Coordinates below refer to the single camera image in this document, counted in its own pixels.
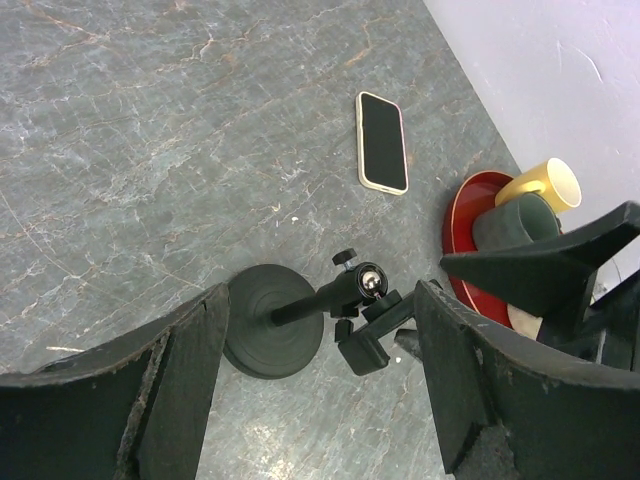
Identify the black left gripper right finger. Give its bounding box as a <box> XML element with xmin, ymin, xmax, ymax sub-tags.
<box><xmin>414</xmin><ymin>281</ymin><xmax>639</xmax><ymax>479</ymax></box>

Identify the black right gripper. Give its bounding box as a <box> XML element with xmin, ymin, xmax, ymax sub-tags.
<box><xmin>440</xmin><ymin>201</ymin><xmax>639</xmax><ymax>373</ymax></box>

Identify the beige paper cup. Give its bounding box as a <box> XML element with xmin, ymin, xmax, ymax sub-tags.
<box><xmin>494</xmin><ymin>158</ymin><xmax>582</xmax><ymax>214</ymax></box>
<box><xmin>507</xmin><ymin>304</ymin><xmax>543</xmax><ymax>340</ymax></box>

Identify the black round base mount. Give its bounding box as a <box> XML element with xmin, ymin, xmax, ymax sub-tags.
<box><xmin>223</xmin><ymin>248</ymin><xmax>414</xmax><ymax>380</ymax></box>

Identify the beige paper cup upper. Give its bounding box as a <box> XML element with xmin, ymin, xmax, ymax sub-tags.
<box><xmin>494</xmin><ymin>158</ymin><xmax>582</xmax><ymax>214</ymax></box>

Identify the black phone pink case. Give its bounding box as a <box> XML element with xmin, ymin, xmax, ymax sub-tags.
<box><xmin>355</xmin><ymin>91</ymin><xmax>409</xmax><ymax>196</ymax></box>

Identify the dark green cup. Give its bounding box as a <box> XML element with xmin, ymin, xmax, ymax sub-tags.
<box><xmin>472</xmin><ymin>193</ymin><xmax>561</xmax><ymax>251</ymax></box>

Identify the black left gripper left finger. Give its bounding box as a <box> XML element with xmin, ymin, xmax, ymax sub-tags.
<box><xmin>1</xmin><ymin>284</ymin><xmax>230</xmax><ymax>479</ymax></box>

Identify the red round tray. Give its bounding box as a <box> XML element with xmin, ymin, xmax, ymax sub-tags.
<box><xmin>442</xmin><ymin>170</ymin><xmax>513</xmax><ymax>328</ymax></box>

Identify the beige paper cup lower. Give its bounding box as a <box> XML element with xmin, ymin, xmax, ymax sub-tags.
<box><xmin>507</xmin><ymin>304</ymin><xmax>543</xmax><ymax>340</ymax></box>

